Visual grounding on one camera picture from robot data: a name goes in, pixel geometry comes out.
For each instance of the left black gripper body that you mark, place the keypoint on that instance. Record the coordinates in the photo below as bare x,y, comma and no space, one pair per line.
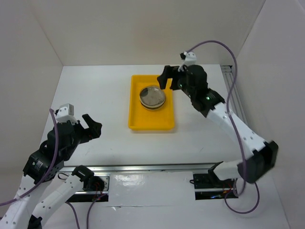
81,134

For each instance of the aluminium rail at right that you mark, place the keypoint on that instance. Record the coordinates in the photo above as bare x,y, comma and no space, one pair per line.
235,98

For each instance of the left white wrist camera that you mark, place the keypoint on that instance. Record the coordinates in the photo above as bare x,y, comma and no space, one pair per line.
65,114

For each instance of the yellow and black patterned plate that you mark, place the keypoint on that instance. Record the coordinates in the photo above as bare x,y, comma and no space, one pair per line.
151,108

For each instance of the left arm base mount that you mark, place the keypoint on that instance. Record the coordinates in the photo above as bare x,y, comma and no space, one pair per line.
98,191

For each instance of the yellow plastic bin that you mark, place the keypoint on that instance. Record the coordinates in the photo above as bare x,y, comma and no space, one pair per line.
143,119

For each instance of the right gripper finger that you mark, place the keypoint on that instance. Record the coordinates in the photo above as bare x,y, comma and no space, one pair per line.
162,80
170,72

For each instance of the smoky grey glass plate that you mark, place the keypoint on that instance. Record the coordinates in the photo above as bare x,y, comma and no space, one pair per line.
152,96

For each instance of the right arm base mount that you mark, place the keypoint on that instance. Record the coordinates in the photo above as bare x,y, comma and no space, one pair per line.
205,189

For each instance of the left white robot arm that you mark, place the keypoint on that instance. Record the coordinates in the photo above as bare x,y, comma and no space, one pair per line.
27,210

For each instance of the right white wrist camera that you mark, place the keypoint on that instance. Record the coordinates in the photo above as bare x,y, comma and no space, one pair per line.
188,58

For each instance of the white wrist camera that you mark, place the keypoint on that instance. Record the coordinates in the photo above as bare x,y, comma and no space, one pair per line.
188,58
65,114

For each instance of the aluminium rail at front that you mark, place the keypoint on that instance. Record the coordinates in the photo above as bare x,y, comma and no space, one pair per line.
194,167

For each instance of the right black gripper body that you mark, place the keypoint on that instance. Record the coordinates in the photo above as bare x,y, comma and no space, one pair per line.
179,80

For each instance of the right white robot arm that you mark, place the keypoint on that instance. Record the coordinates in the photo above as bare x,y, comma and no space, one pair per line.
258,155

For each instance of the aluminium rail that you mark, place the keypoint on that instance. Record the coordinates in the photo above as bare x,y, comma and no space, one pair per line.
194,167
235,98

